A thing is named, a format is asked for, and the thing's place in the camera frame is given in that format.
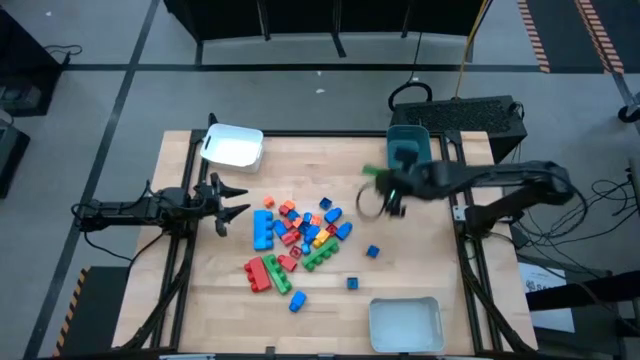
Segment black caster wheel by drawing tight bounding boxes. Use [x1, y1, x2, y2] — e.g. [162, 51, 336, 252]
[617, 102, 640, 124]

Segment yellow hanging cable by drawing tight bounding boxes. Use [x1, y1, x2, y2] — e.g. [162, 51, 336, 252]
[452, 0, 494, 100]

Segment light grey plastic bin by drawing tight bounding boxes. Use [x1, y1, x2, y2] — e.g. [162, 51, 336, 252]
[368, 296, 447, 355]

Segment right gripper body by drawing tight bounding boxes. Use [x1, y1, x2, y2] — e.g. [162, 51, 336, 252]
[385, 143, 432, 219]

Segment teal plastic bin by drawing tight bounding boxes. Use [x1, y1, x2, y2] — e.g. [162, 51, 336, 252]
[386, 124, 432, 169]

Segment large blue toy block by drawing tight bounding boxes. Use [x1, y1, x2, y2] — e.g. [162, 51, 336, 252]
[252, 209, 276, 252]

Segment white printed paper sheet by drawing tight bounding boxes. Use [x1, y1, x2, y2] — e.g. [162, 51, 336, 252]
[518, 262, 576, 334]

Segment black folding partition screen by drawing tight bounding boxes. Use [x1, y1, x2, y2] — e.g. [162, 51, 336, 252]
[162, 0, 494, 59]

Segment black equipment case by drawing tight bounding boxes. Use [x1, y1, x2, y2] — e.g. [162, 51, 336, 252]
[0, 118, 32, 200]

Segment black stand beam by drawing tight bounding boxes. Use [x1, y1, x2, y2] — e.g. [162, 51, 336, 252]
[524, 269, 640, 314]

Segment black hazard-striped floor mat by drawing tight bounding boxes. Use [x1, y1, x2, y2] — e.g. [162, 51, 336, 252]
[516, 0, 640, 76]
[52, 266, 132, 358]

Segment tangled black floor cables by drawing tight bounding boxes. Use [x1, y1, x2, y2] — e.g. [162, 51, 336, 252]
[574, 177, 640, 249]

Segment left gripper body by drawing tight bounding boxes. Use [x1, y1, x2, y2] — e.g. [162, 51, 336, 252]
[192, 172, 229, 238]

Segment black aluminium table frame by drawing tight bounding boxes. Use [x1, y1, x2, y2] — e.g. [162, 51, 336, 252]
[118, 112, 540, 358]

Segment large red toy block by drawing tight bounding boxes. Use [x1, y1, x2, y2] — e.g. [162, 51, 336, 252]
[243, 256, 273, 294]

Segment black equipment cart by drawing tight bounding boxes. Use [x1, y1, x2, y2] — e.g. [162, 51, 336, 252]
[0, 5, 65, 119]

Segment white plastic bin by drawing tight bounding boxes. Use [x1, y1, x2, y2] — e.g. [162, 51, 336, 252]
[199, 122, 265, 175]

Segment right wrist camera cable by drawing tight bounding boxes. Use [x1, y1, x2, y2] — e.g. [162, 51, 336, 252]
[355, 180, 389, 220]

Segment black mesh computer tower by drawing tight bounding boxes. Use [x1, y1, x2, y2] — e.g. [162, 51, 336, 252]
[389, 94, 529, 164]

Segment black looped floor cable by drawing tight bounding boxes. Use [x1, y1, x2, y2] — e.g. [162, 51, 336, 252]
[387, 30, 434, 113]

